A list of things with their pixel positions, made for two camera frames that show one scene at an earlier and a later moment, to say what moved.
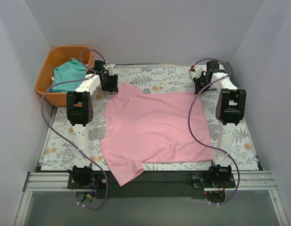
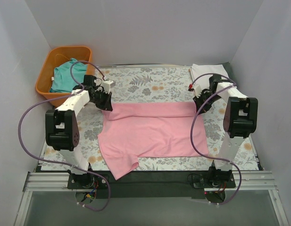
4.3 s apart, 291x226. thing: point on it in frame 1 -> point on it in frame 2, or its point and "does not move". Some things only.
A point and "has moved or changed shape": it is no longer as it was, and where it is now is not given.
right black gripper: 200,84 -> 202,101
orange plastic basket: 57,56 does not move
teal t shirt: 72,70 does not move
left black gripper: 110,83 -> 103,100
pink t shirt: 141,127 has moved or changed shape
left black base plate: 100,181 does not move
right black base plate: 201,180 does not move
